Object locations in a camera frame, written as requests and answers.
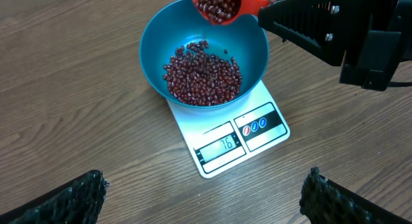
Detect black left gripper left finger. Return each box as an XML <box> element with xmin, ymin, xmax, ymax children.
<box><xmin>1</xmin><ymin>170</ymin><xmax>109</xmax><ymax>224</ymax></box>

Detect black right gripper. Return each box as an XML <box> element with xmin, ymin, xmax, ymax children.
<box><xmin>258</xmin><ymin>0</ymin><xmax>411</xmax><ymax>91</ymax></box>

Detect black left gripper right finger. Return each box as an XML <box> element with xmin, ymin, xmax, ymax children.
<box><xmin>299</xmin><ymin>167</ymin><xmax>409</xmax><ymax>224</ymax></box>

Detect orange plastic measuring scoop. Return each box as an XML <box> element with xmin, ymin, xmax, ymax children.
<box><xmin>192</xmin><ymin>0</ymin><xmax>272</xmax><ymax>25</ymax></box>

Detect red beans in scoop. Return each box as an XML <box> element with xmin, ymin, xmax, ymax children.
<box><xmin>194</xmin><ymin>0</ymin><xmax>241</xmax><ymax>24</ymax></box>

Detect white digital kitchen scale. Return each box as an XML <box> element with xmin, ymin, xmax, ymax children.
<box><xmin>168</xmin><ymin>81</ymin><xmax>290</xmax><ymax>178</ymax></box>

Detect blue bowl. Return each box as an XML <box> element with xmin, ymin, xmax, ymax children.
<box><xmin>139</xmin><ymin>0</ymin><xmax>269</xmax><ymax>109</ymax></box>

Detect red beans in bowl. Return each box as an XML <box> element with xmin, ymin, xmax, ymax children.
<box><xmin>163</xmin><ymin>40</ymin><xmax>243</xmax><ymax>106</ymax></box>

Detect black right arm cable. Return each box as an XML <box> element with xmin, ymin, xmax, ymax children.
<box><xmin>388</xmin><ymin>80</ymin><xmax>412</xmax><ymax>88</ymax></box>

